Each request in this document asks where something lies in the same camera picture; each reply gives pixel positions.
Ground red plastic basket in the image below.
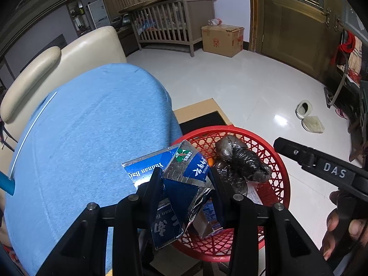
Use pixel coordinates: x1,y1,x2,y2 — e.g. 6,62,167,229
170,126,291,263

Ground black plastic bag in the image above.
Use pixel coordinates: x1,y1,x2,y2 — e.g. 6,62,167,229
214,135,272,194

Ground black wall television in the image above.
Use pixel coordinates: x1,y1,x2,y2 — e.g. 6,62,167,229
20,34,67,74

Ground torn blue foil carton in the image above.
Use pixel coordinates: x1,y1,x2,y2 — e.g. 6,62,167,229
121,139,220,251

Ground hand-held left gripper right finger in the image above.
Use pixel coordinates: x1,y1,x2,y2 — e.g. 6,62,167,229
207,169,334,276

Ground glass display cabinet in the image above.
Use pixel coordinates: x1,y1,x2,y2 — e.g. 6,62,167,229
67,0,92,36

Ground dark strapped bag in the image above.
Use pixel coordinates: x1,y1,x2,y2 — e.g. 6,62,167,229
0,121,15,153

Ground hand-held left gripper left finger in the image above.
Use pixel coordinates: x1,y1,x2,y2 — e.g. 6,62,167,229
37,167,164,276

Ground cluttered clothes rack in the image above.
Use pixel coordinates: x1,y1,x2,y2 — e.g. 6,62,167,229
329,29,368,150

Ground cream leather sofa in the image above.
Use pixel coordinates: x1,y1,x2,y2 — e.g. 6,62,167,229
0,26,127,176

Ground blue thermos bottle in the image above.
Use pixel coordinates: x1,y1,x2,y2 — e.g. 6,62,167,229
0,170,15,195

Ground person's right hand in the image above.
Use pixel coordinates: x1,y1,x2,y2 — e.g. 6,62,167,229
319,191,368,262

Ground thin white plastic tube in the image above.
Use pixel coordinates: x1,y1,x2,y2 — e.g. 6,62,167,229
9,92,57,180

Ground brown wooden door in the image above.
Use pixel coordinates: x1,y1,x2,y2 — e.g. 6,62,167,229
249,0,350,84

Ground white labelled medicine box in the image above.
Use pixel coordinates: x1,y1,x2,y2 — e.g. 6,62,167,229
193,200,225,239

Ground wooden baby crib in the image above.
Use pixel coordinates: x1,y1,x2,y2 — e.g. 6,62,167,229
128,0,216,58

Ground brown cardboard box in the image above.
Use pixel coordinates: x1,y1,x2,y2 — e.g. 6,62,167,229
201,25,245,58

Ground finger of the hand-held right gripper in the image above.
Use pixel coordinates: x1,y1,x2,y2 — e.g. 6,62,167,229
273,137,317,169

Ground white standing air conditioner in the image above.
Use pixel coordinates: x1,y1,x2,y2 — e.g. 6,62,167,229
87,0,111,31

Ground white printed paper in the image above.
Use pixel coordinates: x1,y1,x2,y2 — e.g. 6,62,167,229
247,181,261,206

